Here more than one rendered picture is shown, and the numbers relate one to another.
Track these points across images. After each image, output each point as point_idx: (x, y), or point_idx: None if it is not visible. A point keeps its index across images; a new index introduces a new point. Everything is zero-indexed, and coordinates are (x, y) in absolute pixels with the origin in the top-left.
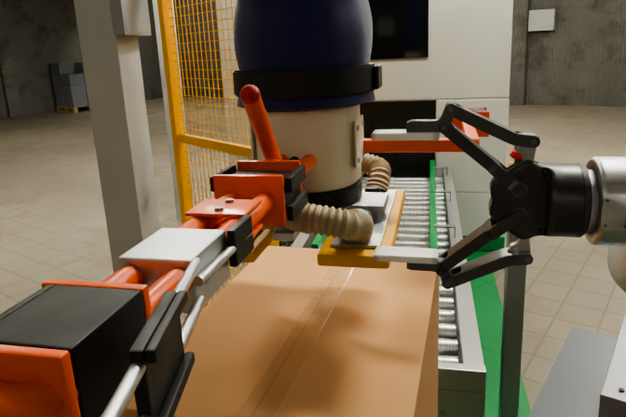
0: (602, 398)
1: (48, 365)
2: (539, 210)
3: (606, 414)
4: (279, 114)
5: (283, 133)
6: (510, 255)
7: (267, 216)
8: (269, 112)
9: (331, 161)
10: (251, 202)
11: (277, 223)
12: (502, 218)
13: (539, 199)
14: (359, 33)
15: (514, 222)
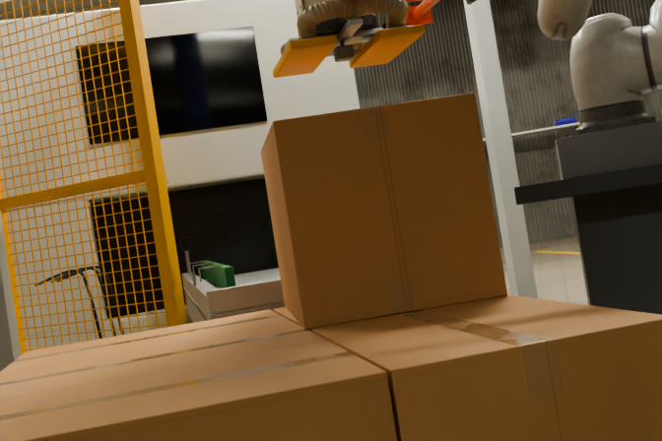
0: (558, 141)
1: None
2: None
3: (563, 151)
4: None
5: None
6: None
7: None
8: None
9: None
10: None
11: None
12: None
13: None
14: None
15: None
